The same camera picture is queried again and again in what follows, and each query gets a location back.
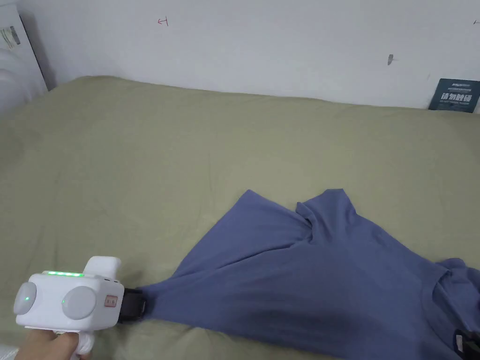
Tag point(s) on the bed with pale green sheet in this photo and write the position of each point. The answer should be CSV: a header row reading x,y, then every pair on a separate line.
x,y
150,168

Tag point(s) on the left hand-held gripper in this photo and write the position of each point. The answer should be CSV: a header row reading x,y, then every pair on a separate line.
x,y
56,296

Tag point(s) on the white washing machine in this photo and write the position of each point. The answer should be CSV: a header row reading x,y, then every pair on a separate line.
x,y
17,63

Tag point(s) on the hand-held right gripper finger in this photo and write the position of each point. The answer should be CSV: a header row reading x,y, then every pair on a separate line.
x,y
467,345

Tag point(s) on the person's left hand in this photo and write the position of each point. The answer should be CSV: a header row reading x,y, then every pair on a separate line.
x,y
45,347

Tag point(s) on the blue shirt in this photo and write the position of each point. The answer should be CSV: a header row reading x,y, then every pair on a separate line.
x,y
300,277

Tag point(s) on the dark sign card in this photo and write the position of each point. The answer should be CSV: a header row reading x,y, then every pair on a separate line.
x,y
455,95

